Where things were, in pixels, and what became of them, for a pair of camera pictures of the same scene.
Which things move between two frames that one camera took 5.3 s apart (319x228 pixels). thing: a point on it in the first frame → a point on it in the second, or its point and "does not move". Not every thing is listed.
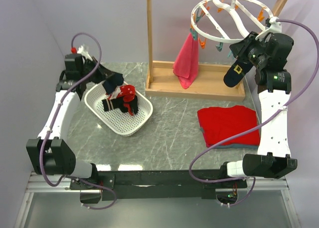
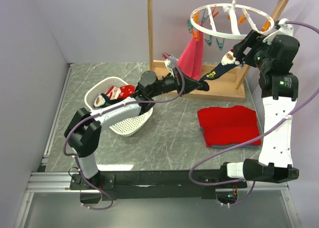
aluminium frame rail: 36,183 does not move
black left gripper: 102,73 → 178,81
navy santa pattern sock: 236,72 → 229,61
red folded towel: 218,123 does not move
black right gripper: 241,47 does not move
